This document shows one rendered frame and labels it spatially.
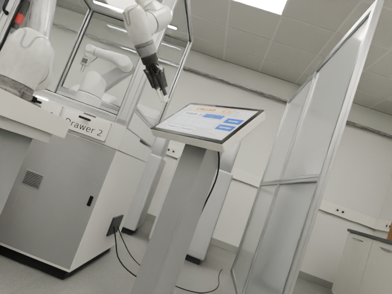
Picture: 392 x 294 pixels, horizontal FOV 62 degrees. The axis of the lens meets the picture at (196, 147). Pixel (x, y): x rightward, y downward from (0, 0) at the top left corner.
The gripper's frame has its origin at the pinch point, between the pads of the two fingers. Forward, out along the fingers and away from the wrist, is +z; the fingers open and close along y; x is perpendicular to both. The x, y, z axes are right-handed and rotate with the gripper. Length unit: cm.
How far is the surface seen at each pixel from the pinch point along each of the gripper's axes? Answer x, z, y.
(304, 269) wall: -184, 374, 69
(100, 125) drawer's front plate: 14, 15, 50
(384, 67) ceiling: -314, 115, -2
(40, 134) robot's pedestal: 57, -11, 4
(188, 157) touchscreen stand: 5.7, 30.6, -10.3
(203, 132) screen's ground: 1.6, 16.9, -22.3
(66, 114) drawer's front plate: 23, 4, 66
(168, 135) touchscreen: 6.2, 19.0, -1.3
